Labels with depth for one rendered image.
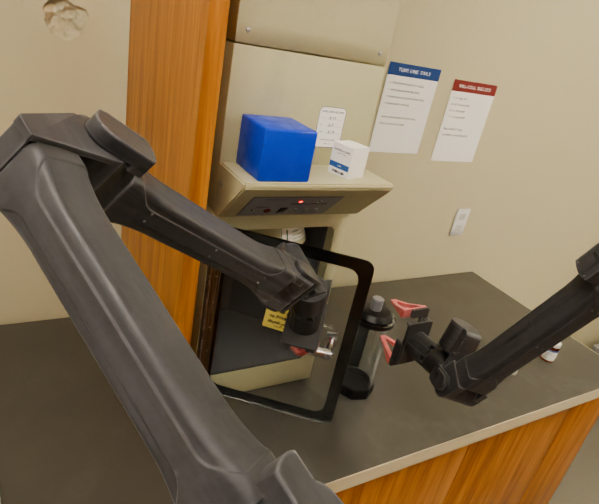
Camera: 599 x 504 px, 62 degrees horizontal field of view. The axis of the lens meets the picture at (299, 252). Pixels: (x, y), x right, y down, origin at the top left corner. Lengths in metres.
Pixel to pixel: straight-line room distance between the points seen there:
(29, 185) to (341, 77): 0.70
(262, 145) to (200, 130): 0.10
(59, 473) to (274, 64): 0.83
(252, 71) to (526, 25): 1.26
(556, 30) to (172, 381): 1.93
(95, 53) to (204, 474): 1.06
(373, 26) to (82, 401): 0.97
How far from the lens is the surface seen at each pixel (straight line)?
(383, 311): 1.22
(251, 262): 0.67
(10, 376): 1.31
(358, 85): 1.03
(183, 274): 0.90
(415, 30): 1.66
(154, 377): 0.36
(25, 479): 1.10
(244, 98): 0.92
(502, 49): 1.94
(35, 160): 0.43
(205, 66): 0.79
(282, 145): 0.85
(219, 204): 0.93
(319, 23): 0.96
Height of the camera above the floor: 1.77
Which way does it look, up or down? 25 degrees down
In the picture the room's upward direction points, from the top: 12 degrees clockwise
